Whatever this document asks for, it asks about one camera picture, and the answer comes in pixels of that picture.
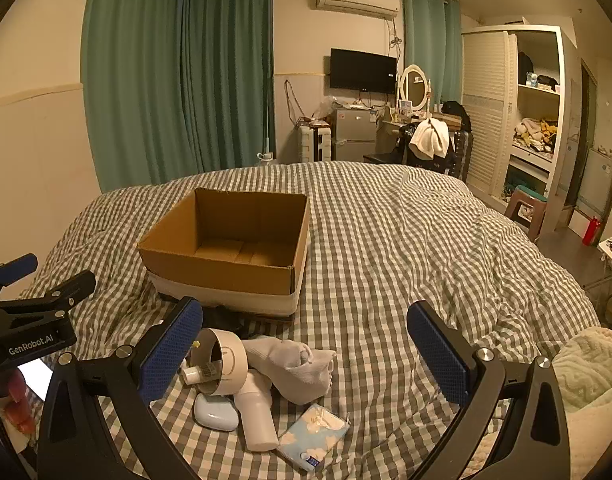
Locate blue cloud-print tissue packet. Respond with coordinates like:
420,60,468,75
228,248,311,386
276,402,351,473

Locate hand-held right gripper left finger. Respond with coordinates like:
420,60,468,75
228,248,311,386
38,296,204,480

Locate oval white-framed mirror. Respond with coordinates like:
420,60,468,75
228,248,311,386
397,64,431,113

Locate light blue earbuds case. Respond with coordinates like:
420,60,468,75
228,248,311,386
193,392,241,432

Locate pile of clothes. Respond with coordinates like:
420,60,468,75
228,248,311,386
514,117,559,153

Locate white towel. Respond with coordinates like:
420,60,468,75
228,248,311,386
409,119,449,158

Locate wall cable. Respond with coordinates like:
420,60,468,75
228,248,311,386
284,79,307,126

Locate small grey fridge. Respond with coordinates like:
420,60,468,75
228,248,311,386
332,106,378,162

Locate red fire extinguisher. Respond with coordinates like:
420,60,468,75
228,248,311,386
582,216,602,246

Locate green curtain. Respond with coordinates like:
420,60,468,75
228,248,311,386
81,0,187,193
402,0,464,108
178,0,275,173

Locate white tape roll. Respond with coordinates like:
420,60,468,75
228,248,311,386
188,327,249,395

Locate black wall television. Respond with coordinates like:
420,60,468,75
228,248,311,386
329,48,399,95

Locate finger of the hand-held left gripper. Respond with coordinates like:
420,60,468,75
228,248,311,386
0,269,97,313
0,253,39,306

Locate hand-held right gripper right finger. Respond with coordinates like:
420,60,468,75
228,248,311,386
407,301,571,480

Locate person's left hand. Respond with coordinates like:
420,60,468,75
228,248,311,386
0,370,39,442

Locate white air conditioner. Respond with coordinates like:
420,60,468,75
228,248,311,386
314,0,401,21

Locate green-topped plastic stool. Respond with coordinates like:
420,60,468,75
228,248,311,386
503,185,549,243

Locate white wardrobe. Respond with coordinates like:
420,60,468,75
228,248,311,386
460,25,579,233

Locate small white tube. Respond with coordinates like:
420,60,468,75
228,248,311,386
181,362,221,385

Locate black clothing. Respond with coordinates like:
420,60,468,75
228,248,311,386
442,101,471,131

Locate white sock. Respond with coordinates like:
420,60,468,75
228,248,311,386
242,338,337,406

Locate fluffy white blanket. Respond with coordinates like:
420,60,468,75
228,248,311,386
473,327,612,480

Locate black chair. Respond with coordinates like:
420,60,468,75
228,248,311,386
396,120,459,177

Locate checkered blanket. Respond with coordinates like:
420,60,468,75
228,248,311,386
18,161,601,480

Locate brown cardboard box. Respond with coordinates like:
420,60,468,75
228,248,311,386
137,187,311,322

